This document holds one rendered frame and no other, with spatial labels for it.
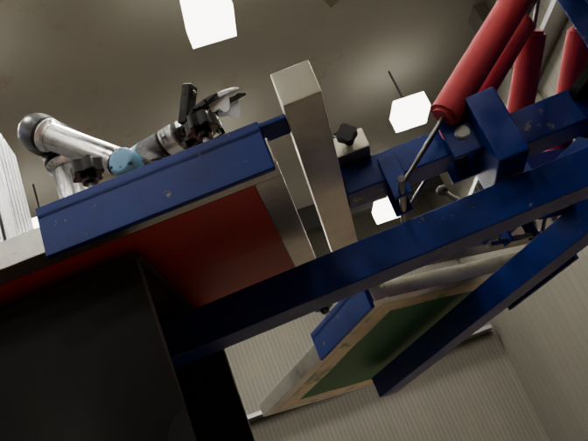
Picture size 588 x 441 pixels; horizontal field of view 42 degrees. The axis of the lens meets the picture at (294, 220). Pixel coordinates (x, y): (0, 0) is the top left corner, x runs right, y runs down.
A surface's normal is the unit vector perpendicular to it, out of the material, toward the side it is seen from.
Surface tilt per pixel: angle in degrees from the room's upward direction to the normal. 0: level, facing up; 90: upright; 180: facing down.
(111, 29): 180
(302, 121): 179
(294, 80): 90
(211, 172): 90
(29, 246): 90
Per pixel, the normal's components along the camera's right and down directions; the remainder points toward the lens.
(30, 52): 0.35, 0.85
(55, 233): -0.16, -0.37
